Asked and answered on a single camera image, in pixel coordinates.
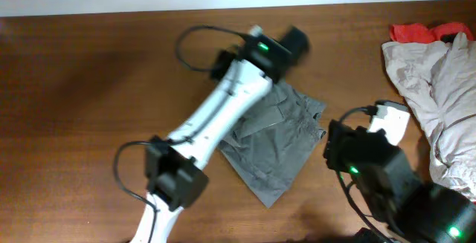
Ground grey cotton shorts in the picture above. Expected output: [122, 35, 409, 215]
[218, 82, 327, 208]

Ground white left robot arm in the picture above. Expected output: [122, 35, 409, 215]
[132, 26, 309, 242]

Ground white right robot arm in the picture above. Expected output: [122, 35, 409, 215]
[324, 120, 475, 242]

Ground beige cloth garment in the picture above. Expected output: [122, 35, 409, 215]
[382, 33, 475, 201]

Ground red cloth garment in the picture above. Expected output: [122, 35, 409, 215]
[390, 22, 475, 44]

